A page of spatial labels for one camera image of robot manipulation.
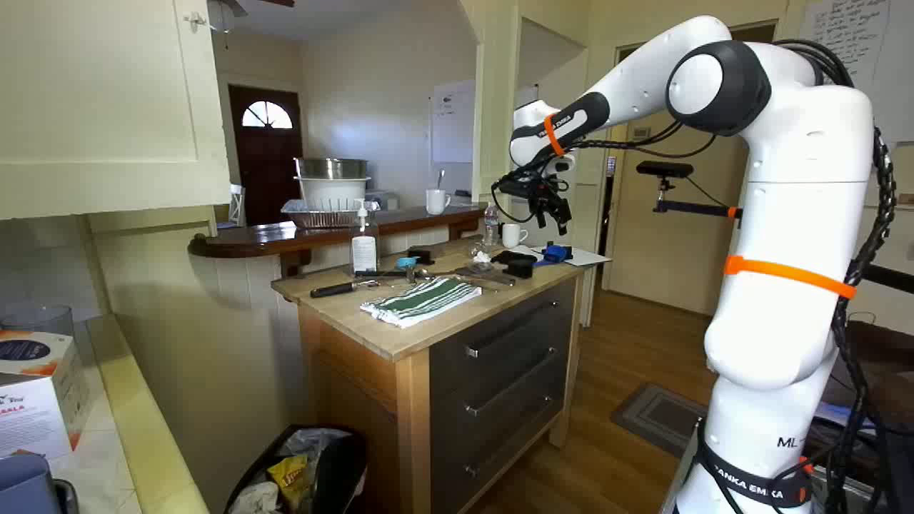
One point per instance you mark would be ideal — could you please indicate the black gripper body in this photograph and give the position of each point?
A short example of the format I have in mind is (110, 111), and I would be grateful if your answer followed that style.
(544, 182)

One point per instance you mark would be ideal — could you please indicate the grey drawer with utensils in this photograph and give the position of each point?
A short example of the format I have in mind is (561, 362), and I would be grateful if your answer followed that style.
(515, 315)

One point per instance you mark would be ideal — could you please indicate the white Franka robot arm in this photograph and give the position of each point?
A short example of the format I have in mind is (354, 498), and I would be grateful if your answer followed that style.
(801, 189)

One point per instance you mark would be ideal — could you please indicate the small blue object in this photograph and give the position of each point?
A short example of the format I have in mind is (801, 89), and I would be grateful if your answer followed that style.
(554, 253)

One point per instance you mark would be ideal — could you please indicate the small white mug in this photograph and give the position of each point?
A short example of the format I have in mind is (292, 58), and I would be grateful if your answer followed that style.
(511, 236)

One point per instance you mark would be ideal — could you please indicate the white paper sheet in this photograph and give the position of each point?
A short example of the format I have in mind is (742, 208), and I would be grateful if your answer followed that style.
(588, 258)

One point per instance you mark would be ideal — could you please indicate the black pouch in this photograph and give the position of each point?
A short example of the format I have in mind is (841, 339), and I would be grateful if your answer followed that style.
(517, 265)

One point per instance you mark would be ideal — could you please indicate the clear plastic water bottle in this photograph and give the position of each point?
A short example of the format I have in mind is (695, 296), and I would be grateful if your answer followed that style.
(488, 229)

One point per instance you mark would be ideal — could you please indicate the cream interior door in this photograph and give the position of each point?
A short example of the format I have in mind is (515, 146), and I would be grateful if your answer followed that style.
(665, 258)

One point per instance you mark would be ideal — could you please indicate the white mug with spoon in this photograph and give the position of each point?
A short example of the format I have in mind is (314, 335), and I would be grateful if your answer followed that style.
(435, 202)

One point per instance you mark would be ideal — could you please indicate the small teal object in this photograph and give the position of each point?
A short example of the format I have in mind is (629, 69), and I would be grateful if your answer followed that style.
(407, 265)

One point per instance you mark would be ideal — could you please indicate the green striped white towel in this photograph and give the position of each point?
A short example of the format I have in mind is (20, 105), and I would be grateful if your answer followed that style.
(422, 301)

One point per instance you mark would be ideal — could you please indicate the white soap pump bottle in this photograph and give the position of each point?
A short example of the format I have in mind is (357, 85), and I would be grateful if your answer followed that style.
(364, 253)

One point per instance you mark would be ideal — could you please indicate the steel cooking pot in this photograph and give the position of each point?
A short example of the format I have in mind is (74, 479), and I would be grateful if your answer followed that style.
(331, 166)

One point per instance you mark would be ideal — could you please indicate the white plastic basket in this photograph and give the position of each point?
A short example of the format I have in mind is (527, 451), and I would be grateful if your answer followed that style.
(331, 195)

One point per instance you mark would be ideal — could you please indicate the grey floor mat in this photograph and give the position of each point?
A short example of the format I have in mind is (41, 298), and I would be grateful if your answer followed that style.
(659, 419)

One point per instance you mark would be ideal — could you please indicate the wooden kitchen island cabinet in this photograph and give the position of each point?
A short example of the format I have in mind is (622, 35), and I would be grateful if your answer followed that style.
(359, 381)

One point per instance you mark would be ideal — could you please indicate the dark wooden bar counter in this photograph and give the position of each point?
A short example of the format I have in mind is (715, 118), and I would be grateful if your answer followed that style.
(287, 239)

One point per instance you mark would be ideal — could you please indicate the dark door with arched window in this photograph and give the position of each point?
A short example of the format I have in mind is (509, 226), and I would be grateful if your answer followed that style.
(267, 162)

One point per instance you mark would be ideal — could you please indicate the clear glass jar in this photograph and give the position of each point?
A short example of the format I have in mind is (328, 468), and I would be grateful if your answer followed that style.
(234, 204)

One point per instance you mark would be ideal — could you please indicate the black trash bin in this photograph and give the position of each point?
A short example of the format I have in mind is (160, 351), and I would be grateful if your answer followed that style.
(328, 476)

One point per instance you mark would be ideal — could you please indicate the white cardboard box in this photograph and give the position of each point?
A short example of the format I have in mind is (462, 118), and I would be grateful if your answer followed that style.
(31, 401)

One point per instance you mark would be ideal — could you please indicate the dark blue container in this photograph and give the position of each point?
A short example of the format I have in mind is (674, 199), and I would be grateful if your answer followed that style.
(24, 486)

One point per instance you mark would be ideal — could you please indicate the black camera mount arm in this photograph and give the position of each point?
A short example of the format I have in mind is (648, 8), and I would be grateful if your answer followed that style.
(664, 171)

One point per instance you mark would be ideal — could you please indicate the handwritten wall paper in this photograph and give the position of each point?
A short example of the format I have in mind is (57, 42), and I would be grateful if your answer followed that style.
(851, 39)

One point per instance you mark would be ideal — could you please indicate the cream wall cupboard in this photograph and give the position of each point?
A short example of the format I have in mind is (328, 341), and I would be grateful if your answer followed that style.
(104, 105)

